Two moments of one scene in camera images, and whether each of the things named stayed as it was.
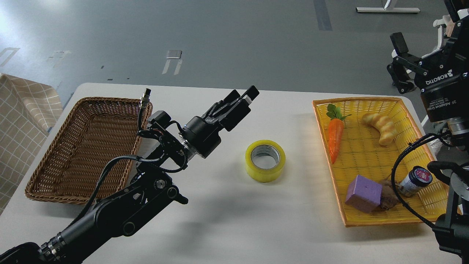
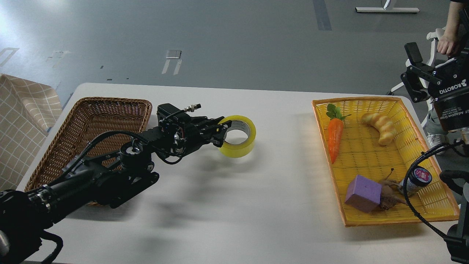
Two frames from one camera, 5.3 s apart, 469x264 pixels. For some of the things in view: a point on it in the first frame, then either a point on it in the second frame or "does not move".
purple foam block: [364, 194] does not move
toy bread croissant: [384, 125] does not move
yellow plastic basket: [379, 155] does not move
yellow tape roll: [265, 160] to [241, 123]
